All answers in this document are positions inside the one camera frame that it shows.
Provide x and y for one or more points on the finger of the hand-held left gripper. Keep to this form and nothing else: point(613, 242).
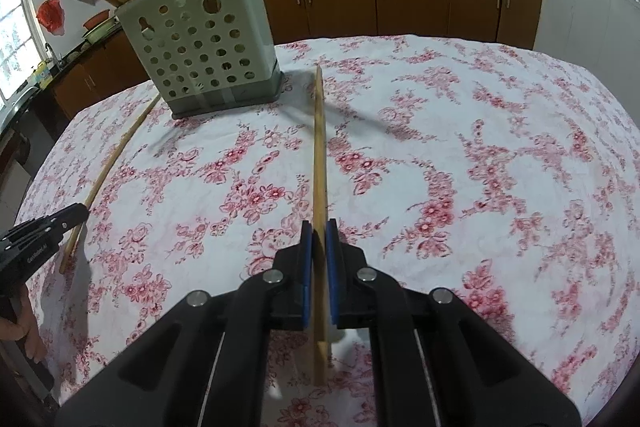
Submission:
point(60, 222)

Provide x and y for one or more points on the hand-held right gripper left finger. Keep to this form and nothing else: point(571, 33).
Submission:
point(306, 277)

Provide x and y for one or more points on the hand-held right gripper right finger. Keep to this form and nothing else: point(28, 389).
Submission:
point(332, 277)

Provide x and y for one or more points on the green perforated chopstick holder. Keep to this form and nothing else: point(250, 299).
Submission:
point(250, 17)

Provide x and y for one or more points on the person's left hand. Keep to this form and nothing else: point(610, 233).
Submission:
point(30, 332)

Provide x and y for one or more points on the steel sink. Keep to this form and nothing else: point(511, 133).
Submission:
point(17, 107)

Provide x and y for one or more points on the yellow bottle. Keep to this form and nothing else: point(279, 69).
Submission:
point(41, 73)

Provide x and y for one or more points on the brown cabinet under sink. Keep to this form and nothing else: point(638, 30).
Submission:
point(100, 77)

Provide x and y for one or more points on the metal faucet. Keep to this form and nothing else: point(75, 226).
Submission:
point(51, 56)

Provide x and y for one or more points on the red floral tablecloth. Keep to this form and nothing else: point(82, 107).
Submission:
point(450, 157)

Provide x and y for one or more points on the bright window above sink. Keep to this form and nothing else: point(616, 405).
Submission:
point(17, 37)

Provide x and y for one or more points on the green basin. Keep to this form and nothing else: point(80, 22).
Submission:
point(102, 33)

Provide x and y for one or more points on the red basin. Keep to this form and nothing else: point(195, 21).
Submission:
point(96, 19)

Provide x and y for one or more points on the red plastic bag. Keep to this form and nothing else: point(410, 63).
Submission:
point(51, 16)

